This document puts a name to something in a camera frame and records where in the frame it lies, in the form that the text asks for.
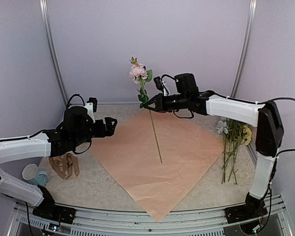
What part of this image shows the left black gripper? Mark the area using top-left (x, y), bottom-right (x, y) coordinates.
top-left (72, 117), bottom-right (117, 148)

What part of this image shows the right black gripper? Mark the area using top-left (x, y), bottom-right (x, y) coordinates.
top-left (145, 92), bottom-right (190, 112)

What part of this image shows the pink fake rose stem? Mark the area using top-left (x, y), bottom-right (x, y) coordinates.
top-left (129, 56), bottom-right (163, 164)

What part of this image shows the pink wrapping paper sheet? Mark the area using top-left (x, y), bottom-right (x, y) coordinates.
top-left (91, 110), bottom-right (223, 222)

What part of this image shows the white fake rose stem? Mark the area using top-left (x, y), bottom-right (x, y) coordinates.
top-left (221, 118), bottom-right (237, 184)

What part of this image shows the yellow fake flower stem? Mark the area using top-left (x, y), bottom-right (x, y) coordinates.
top-left (232, 122), bottom-right (252, 185)

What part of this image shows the blue fake flower stem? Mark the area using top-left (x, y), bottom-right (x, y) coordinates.
top-left (216, 117), bottom-right (229, 134)

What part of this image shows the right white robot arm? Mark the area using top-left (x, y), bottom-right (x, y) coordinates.
top-left (143, 73), bottom-right (284, 218)

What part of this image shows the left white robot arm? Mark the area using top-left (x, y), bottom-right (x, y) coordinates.
top-left (0, 105), bottom-right (118, 219)

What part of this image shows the brown ribbon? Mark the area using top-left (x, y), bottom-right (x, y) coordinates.
top-left (49, 153), bottom-right (80, 179)

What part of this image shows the light blue mug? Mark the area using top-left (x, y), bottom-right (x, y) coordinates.
top-left (31, 171), bottom-right (49, 187)

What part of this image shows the white paper cup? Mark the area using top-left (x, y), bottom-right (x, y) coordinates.
top-left (22, 164), bottom-right (38, 180)

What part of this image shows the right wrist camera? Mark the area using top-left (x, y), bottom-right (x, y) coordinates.
top-left (153, 76), bottom-right (169, 96)

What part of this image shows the left aluminium corner post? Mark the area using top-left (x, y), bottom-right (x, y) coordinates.
top-left (39, 0), bottom-right (68, 106)

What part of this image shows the aluminium corner post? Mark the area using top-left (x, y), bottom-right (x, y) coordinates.
top-left (39, 0), bottom-right (68, 106)
top-left (231, 0), bottom-right (257, 98)

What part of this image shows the front aluminium rail frame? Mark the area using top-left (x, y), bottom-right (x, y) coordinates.
top-left (5, 195), bottom-right (295, 236)

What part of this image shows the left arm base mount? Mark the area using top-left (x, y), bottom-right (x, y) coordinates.
top-left (32, 185), bottom-right (76, 224)

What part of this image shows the right aluminium corner post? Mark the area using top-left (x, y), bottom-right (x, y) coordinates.
top-left (231, 0), bottom-right (257, 98)

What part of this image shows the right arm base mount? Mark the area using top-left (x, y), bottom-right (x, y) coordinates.
top-left (225, 191), bottom-right (268, 224)

